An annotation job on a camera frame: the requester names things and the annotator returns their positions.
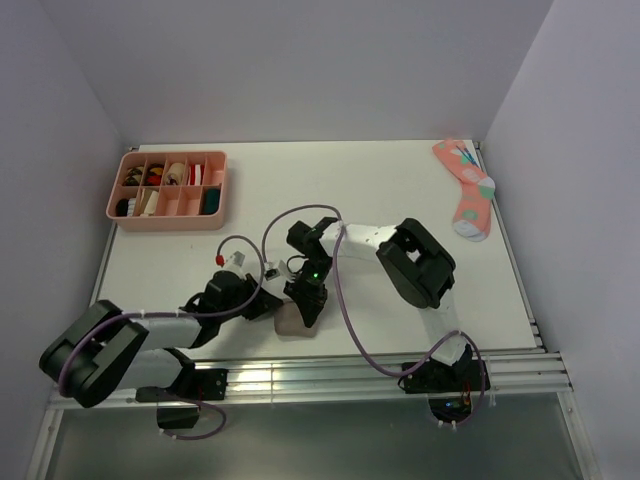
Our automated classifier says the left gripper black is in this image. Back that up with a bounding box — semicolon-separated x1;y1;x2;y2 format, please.
217;272;281;323

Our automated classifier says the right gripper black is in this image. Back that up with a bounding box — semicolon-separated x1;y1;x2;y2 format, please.
285;256;337;327

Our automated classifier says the taupe sock red striped cuff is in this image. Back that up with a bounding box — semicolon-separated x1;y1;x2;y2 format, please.
273;301;318;338

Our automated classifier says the dark green patterned sock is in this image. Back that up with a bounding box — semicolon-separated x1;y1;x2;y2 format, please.
201;188;221;215

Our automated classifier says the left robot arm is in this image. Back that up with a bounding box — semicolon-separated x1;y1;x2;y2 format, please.
39;271;284;408

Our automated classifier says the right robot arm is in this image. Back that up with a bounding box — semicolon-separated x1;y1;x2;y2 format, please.
283;217;474;390

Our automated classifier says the rolled beige sock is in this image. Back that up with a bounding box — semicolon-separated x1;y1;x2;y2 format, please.
139;188;159;217

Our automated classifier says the rolled red white sock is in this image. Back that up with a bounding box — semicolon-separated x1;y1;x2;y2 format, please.
187;164;204;186

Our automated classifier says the rolled tan pink sock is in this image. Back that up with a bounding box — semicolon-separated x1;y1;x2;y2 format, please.
164;163;185;186

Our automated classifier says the pink divided organizer tray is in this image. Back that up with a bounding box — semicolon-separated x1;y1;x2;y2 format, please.
106;151;229;232

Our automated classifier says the rolled black white sock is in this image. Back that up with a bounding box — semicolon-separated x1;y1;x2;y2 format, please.
115;197;137;218

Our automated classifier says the rolled dark red sock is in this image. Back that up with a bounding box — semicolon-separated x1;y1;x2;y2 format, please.
144;163;164;186

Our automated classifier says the rolled brown black sock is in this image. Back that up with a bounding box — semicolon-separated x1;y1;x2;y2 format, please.
122;166;144;187

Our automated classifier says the pink patterned sock pair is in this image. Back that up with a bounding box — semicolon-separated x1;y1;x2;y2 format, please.
432;139;496;242

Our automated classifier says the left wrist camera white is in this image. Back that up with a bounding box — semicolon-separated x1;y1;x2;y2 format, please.
215;251;245;278

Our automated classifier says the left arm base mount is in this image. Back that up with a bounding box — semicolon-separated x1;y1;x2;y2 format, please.
135;368;229;431

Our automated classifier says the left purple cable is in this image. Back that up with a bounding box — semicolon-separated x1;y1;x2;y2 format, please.
57;235;266;441

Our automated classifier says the purple cable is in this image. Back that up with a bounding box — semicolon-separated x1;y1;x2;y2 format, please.
57;235;266;441
261;203;487;429

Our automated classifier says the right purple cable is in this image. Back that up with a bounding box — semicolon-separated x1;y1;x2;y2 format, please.
261;203;487;429

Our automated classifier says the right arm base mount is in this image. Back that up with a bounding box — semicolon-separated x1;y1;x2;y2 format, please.
397;359;491;423

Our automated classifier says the aluminium rail frame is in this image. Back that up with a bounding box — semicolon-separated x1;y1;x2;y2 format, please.
24;142;601;480

